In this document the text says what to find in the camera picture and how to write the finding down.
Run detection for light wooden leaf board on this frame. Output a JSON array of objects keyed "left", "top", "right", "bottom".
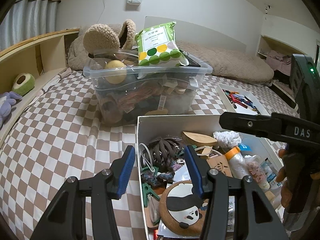
[{"left": 181, "top": 131, "right": 217, "bottom": 147}]

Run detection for green plastic clip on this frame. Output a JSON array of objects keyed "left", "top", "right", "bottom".
[{"left": 142, "top": 183, "right": 160, "bottom": 207}]

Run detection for right hand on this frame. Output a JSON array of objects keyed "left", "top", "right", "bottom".
[{"left": 275, "top": 148, "right": 291, "bottom": 208}]

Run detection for shallow white tray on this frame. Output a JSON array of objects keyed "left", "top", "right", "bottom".
[{"left": 215, "top": 83, "right": 299, "bottom": 117}]

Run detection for orange cap bottle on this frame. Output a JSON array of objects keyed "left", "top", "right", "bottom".
[{"left": 225, "top": 146, "right": 250, "bottom": 179}]

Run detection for beige fluffy blanket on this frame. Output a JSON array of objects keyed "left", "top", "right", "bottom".
[{"left": 67, "top": 25, "right": 274, "bottom": 86}]

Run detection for panda cork coaster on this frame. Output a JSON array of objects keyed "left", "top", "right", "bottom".
[{"left": 159, "top": 180, "right": 208, "bottom": 238}]

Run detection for checkered bed sheet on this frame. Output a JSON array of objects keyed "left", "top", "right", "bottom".
[{"left": 1, "top": 72, "right": 299, "bottom": 239}]

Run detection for white shoe box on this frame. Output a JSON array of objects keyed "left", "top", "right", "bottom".
[{"left": 137, "top": 115, "right": 288, "bottom": 239}]

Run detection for green white snack bag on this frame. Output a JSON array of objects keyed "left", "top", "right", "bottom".
[{"left": 135, "top": 21, "right": 189, "bottom": 67}]

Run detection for purple plush toy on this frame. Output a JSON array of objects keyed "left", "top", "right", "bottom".
[{"left": 0, "top": 91, "right": 22, "bottom": 127}]

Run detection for clear plastic storage bin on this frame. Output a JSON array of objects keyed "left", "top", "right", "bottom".
[{"left": 83, "top": 50, "right": 213, "bottom": 126}]

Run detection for avocado plush toy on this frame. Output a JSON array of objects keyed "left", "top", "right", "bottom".
[{"left": 11, "top": 73, "right": 35, "bottom": 96}]

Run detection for wooden bedside shelf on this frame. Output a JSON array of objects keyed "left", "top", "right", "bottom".
[{"left": 1, "top": 29, "right": 79, "bottom": 144}]

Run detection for beige plush slippers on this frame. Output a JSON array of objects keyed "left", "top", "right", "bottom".
[{"left": 83, "top": 19, "right": 136, "bottom": 55}]

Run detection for grey curtain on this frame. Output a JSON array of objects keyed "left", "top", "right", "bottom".
[{"left": 1, "top": 0, "right": 59, "bottom": 50}]

